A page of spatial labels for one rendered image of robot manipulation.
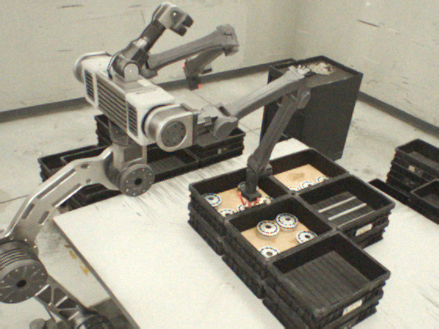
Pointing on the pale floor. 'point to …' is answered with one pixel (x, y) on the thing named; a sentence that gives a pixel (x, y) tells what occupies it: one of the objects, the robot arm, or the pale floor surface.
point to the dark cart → (318, 106)
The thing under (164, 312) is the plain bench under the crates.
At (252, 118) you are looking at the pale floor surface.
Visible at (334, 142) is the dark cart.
